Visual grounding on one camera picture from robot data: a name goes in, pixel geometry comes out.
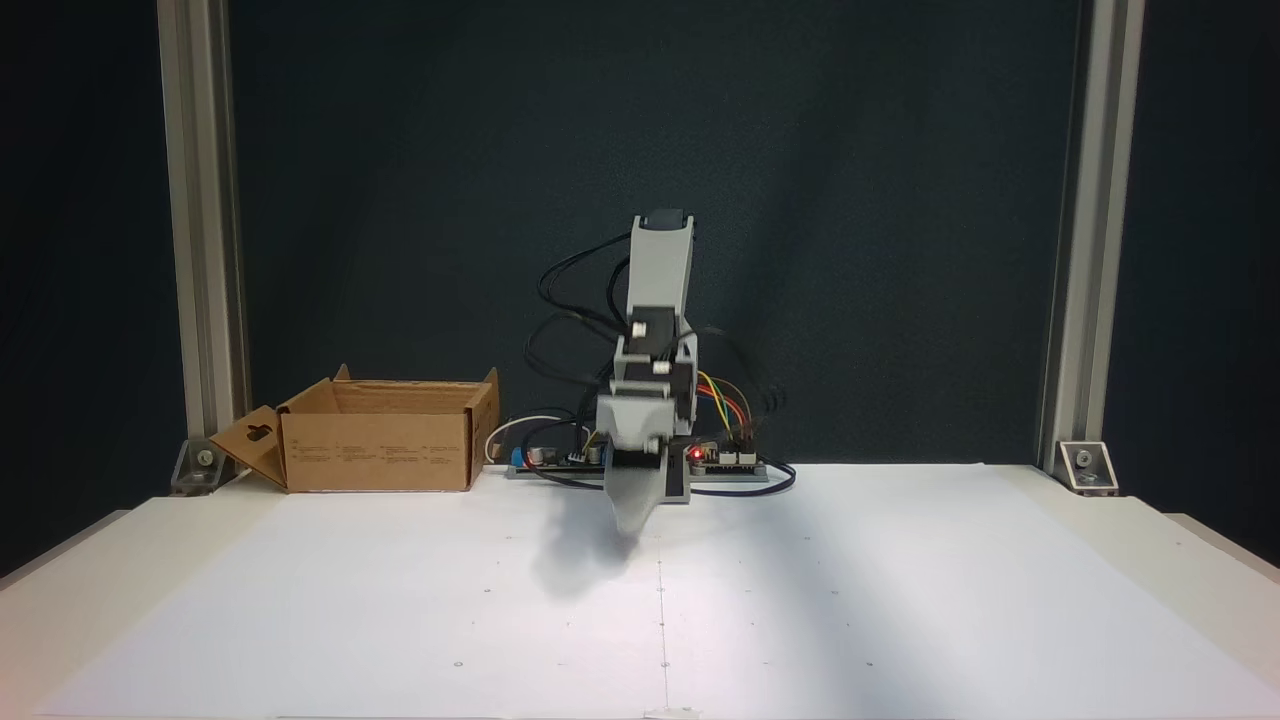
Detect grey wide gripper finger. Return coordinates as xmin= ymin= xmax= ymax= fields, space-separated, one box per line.
xmin=596 ymin=393 xmax=673 ymax=538

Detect blue circuit board red LED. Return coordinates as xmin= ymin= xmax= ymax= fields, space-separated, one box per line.
xmin=508 ymin=443 xmax=606 ymax=479

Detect grey board mounting plate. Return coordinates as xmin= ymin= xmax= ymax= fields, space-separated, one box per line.
xmin=505 ymin=465 xmax=771 ymax=484

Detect brown cardboard box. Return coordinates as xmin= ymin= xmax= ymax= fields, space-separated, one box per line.
xmin=208 ymin=365 xmax=501 ymax=494

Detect coloured jumper wires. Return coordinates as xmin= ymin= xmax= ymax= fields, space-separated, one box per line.
xmin=695 ymin=370 xmax=761 ymax=451

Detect circuit board with jumper wires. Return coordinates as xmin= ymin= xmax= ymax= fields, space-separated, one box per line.
xmin=688 ymin=443 xmax=761 ymax=473

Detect white cable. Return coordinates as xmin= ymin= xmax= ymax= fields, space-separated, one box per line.
xmin=486 ymin=413 xmax=576 ymax=464

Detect black servo cable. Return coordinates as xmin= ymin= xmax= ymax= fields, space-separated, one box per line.
xmin=520 ymin=235 xmax=633 ymax=493

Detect black power cable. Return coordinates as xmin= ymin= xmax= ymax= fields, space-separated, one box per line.
xmin=690 ymin=458 xmax=798 ymax=498

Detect metal corner bracket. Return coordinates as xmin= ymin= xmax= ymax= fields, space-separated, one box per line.
xmin=1058 ymin=440 xmax=1119 ymax=496
xmin=170 ymin=440 xmax=223 ymax=497

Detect aluminium frame post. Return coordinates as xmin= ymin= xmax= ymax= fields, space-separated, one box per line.
xmin=157 ymin=0 xmax=251 ymax=471
xmin=1040 ymin=0 xmax=1146 ymax=476

